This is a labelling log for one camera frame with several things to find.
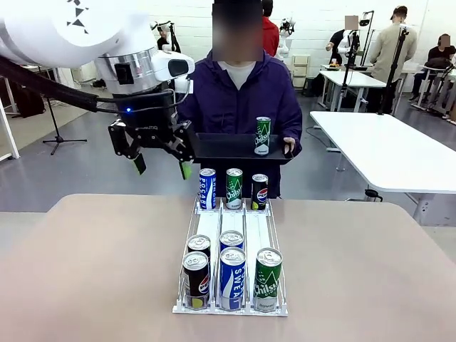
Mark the black tripod stand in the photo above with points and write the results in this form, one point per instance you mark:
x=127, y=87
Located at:
x=57, y=137

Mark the person's left hand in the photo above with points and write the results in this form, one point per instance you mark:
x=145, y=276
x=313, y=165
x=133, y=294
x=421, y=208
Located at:
x=289, y=146

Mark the white background table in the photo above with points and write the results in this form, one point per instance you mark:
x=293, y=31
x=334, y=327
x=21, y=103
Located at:
x=352, y=78

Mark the white drawer unit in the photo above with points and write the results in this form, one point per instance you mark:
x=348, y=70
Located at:
x=301, y=69

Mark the black serving tray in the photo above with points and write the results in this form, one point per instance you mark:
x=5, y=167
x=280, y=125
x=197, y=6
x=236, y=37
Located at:
x=228, y=147

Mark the person in purple jacket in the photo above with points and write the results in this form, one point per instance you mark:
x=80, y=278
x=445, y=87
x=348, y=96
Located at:
x=228, y=107

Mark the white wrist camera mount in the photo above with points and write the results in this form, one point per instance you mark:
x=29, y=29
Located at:
x=184, y=87

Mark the person in beige jacket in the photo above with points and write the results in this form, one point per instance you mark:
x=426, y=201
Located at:
x=392, y=50

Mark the person behind robot arm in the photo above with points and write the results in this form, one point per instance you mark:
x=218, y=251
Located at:
x=163, y=35

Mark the black Pepsi can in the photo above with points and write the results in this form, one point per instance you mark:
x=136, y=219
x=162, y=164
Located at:
x=259, y=194
x=199, y=244
x=195, y=281

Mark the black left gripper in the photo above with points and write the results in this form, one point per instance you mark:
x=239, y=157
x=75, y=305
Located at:
x=149, y=119

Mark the person's left forearm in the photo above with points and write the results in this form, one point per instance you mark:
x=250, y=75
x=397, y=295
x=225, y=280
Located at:
x=296, y=132

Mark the tall black light stand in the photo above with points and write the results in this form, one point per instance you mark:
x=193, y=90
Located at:
x=393, y=71

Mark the large white table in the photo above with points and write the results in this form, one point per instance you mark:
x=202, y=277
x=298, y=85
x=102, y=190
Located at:
x=384, y=149

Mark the blue Pocari Sweat can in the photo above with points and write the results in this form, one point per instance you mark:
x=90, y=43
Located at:
x=207, y=189
x=232, y=281
x=231, y=239

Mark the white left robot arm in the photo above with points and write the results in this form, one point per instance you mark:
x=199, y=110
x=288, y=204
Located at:
x=53, y=28

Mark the green Chilsung cider can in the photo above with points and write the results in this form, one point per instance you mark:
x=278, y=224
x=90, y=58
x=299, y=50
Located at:
x=234, y=190
x=263, y=139
x=268, y=285

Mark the person white black outfit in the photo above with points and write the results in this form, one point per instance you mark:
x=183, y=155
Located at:
x=340, y=44

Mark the black camera stand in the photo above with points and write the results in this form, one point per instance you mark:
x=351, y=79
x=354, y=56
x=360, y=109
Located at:
x=351, y=64

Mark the person in red shirt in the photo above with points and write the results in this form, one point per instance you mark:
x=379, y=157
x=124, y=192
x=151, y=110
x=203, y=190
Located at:
x=270, y=32

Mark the white frame leg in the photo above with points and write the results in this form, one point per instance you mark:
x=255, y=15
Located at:
x=9, y=132

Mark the white humanoid robot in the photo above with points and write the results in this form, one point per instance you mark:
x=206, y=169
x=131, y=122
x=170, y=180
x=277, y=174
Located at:
x=286, y=35

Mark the seated person black top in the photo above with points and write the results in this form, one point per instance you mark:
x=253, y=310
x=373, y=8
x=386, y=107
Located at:
x=440, y=57

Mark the white can dispenser rack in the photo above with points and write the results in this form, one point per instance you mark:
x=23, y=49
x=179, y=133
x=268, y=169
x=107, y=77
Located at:
x=231, y=221

